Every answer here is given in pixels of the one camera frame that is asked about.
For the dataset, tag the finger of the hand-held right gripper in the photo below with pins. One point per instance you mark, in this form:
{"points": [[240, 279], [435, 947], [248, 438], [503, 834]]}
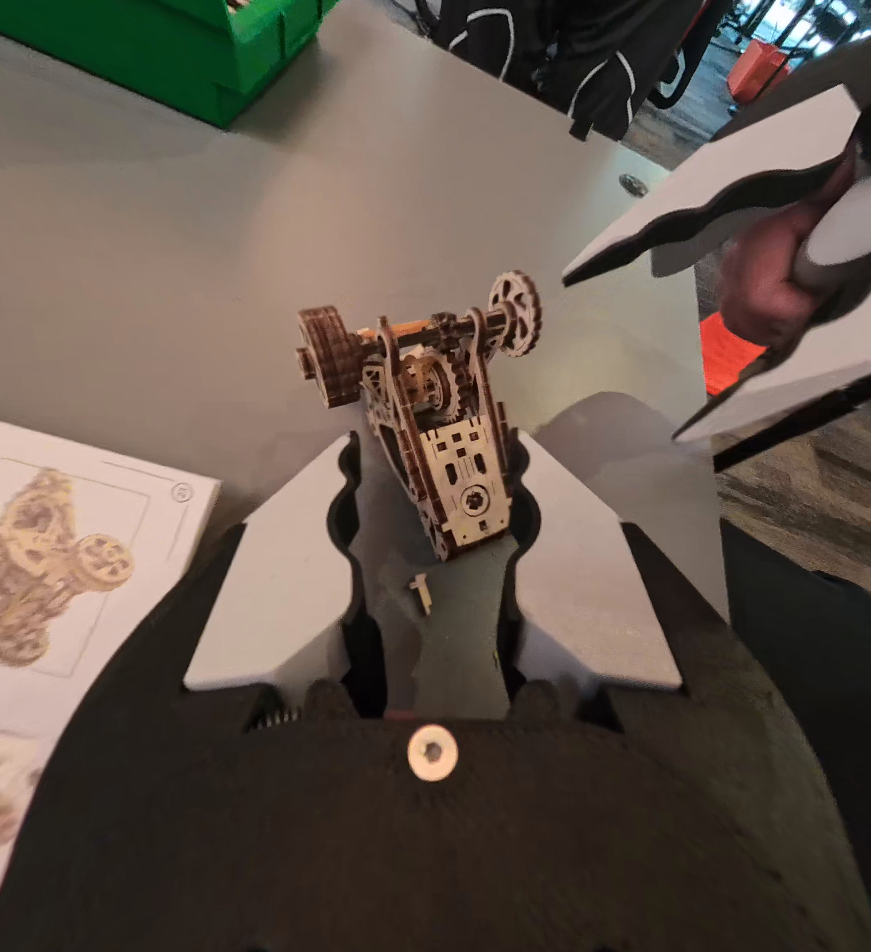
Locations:
{"points": [[748, 156], [837, 364]]}

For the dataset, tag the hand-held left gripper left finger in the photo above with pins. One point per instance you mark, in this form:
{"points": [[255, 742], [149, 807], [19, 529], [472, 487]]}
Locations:
{"points": [[272, 602]]}

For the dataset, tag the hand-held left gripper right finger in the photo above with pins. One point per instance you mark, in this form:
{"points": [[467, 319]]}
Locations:
{"points": [[592, 602]]}

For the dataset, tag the wooden buggy model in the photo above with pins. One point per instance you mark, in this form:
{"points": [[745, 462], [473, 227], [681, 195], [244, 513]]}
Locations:
{"points": [[458, 476]]}

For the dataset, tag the thick wooden wheel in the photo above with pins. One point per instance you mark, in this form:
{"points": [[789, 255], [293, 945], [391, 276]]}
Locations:
{"points": [[331, 357]]}

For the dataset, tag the person's right hand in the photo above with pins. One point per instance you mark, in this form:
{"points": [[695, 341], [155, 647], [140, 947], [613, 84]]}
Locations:
{"points": [[763, 282]]}

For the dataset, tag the orange bin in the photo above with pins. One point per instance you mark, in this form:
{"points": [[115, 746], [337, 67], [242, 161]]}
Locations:
{"points": [[755, 71]]}

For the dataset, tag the orange traffic cone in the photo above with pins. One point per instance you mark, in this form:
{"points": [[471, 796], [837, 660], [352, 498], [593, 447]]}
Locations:
{"points": [[726, 357]]}

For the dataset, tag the small wooden pin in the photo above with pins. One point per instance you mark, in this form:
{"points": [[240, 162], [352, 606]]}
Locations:
{"points": [[422, 593]]}

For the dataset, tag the instruction booklet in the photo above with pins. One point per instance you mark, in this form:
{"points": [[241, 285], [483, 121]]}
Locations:
{"points": [[71, 669]]}

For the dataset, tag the person's black clothing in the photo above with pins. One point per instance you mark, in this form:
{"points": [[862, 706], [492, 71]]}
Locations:
{"points": [[830, 669]]}

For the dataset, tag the green plastic bin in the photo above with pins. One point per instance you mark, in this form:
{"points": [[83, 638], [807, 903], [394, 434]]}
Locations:
{"points": [[145, 52]]}

